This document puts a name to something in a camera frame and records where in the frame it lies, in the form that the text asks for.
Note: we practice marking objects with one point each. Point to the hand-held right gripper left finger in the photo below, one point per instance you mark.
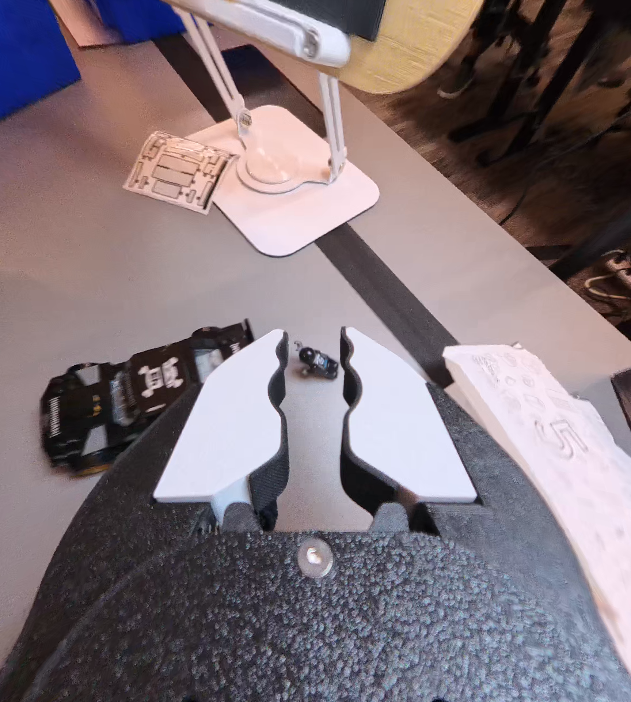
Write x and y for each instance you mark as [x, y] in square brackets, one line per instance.
[222, 433]

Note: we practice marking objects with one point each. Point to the small black lego piece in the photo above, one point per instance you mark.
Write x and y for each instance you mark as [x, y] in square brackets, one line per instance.
[318, 360]

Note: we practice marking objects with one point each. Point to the black lego car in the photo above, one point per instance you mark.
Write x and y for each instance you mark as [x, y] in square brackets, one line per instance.
[118, 400]

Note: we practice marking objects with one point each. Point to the clear plastic parts bag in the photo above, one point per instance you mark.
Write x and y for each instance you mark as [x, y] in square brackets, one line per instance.
[578, 494]

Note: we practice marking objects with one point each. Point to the white sticker sheet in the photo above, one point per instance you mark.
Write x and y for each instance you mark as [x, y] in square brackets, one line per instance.
[178, 173]

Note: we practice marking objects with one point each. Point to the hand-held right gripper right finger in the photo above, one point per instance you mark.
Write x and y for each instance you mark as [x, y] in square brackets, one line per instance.
[409, 433]

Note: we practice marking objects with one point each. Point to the white booklet stand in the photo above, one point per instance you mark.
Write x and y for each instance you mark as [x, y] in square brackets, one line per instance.
[293, 203]

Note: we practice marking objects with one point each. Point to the blue storage bin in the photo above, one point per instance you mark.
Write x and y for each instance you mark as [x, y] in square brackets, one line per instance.
[140, 17]
[8, 55]

